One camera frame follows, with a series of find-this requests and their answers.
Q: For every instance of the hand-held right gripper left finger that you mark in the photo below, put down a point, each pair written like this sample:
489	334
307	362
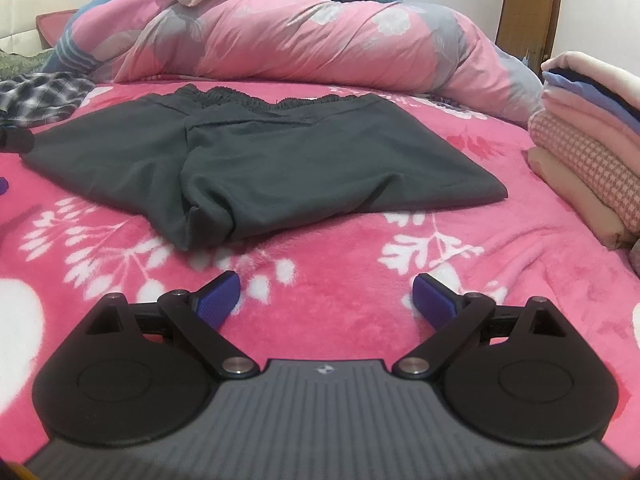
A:
220	297

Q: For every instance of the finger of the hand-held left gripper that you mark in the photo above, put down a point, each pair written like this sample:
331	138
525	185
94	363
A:
2	186
15	140

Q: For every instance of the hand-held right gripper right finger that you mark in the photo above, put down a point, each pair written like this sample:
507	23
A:
432	300

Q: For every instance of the dark grey pants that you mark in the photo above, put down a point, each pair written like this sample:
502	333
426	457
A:
280	160

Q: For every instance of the plaid cloth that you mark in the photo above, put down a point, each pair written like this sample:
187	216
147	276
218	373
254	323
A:
40	92

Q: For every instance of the green patterned cloth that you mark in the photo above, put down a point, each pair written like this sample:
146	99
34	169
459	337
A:
15	65

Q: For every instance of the pink printed blanket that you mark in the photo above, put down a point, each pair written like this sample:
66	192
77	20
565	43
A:
325	270

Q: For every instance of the white pink headboard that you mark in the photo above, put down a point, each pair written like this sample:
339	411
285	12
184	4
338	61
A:
20	10

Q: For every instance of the tan folded cloth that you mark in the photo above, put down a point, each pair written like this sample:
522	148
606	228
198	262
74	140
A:
565	185

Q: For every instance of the pink houndstooth folded cloth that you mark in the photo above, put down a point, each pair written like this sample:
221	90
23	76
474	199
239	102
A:
590	165

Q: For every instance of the blue folded cloth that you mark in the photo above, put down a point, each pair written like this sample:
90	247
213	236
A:
590	91

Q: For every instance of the pink floral quilt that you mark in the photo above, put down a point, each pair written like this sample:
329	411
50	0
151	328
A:
300	35

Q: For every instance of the cream pink folded cloth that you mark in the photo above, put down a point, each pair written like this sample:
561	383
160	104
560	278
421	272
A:
600	67

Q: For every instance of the brown wooden door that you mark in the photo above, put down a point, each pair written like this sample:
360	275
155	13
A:
525	10

